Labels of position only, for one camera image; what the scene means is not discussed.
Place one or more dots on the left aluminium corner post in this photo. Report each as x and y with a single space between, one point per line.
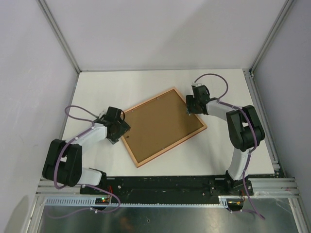
58 34

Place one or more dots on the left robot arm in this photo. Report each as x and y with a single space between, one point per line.
64 161

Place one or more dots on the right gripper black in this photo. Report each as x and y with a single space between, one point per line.
190 100

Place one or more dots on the grey slotted cable duct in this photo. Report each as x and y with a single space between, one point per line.
100 202

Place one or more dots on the brown frame backing board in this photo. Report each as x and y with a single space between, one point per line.
160 123

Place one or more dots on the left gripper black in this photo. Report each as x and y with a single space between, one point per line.
123 127

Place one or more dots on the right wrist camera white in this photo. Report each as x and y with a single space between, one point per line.
196 84

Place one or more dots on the right aluminium corner post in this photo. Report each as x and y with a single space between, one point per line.
280 19

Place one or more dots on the orange wooden picture frame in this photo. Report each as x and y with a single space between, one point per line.
194 131

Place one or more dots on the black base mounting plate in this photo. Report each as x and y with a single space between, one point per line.
193 189

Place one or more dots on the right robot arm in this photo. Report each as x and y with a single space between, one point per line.
244 128

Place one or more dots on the aluminium right side rail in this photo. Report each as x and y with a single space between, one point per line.
254 93

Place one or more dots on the aluminium corner post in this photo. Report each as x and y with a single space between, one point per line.
280 19
58 34

